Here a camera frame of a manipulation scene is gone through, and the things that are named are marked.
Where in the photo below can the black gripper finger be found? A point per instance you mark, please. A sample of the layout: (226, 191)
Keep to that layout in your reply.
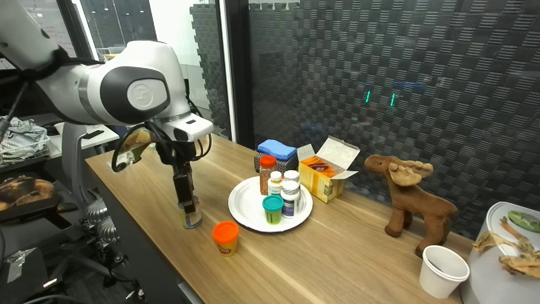
(180, 191)
(195, 202)

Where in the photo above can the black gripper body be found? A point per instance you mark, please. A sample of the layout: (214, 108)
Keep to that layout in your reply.
(175, 152)

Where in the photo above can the small yellow tin can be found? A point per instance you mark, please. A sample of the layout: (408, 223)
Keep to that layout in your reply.
(190, 219)

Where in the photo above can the orange lid dough tub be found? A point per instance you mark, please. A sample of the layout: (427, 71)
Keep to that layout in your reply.
(224, 234)

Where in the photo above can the teal lid small tub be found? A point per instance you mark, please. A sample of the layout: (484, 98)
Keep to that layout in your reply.
(273, 207)

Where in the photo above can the white bottle beige cap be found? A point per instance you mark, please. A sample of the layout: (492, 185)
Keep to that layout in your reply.
(275, 182)

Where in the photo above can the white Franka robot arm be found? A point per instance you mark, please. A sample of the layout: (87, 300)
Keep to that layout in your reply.
(111, 84)

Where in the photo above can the white paper plate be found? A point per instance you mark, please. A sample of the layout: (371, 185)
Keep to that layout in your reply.
(246, 211)

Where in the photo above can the white side desk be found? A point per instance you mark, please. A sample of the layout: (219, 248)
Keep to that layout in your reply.
(93, 140)

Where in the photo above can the open yellow cardboard box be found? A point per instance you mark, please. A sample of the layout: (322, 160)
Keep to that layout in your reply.
(320, 182)

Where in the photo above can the brown cushion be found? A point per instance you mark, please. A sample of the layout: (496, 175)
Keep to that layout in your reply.
(25, 194)

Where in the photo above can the pile of grey clothes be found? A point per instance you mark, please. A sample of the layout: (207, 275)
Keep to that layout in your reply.
(18, 143)

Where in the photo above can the brown plush moose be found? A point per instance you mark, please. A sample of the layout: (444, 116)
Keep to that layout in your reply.
(415, 202)

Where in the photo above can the white paper cup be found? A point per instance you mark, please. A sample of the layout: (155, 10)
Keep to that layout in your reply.
(440, 272)

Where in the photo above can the brown crinkled scraps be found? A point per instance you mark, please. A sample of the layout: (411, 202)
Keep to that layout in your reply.
(516, 260)

